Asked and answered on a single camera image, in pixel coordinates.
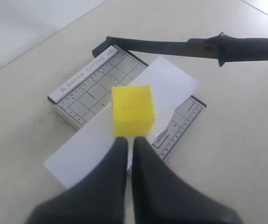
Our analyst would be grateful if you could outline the yellow foam cube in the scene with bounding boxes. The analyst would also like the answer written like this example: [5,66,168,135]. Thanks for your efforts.
[111,85,155,137]

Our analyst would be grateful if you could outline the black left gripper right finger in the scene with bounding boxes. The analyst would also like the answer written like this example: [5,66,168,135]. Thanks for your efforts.
[132,137,239,224]

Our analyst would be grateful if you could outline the white paper strip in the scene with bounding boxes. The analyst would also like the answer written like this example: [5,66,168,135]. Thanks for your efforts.
[44,57,198,189]

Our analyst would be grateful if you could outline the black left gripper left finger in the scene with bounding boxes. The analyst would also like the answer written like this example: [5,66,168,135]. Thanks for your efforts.
[26,137,128,224]

